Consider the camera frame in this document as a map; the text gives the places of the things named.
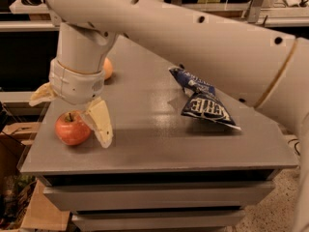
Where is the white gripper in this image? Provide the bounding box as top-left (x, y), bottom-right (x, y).
top-left (29, 59), bottom-right (113, 148)

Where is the red apple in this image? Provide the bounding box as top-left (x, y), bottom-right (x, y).
top-left (55, 110), bottom-right (91, 146)

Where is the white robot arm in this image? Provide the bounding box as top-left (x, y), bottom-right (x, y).
top-left (43, 0), bottom-right (309, 232)

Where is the orange fruit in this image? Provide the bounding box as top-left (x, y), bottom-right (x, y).
top-left (103, 58), bottom-right (113, 80)

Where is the metal shelf rack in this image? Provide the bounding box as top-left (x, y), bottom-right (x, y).
top-left (0, 0), bottom-right (309, 31)

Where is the brown cardboard box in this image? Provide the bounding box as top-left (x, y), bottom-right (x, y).
top-left (0, 122), bottom-right (70, 232)

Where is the grey drawer cabinet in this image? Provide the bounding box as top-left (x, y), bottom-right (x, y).
top-left (21, 38), bottom-right (297, 232)

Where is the blue kettle chips bag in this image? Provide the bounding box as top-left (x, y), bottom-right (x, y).
top-left (169, 68), bottom-right (240, 131)

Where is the black floor cable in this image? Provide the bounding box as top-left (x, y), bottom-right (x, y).
top-left (287, 138), bottom-right (302, 157)

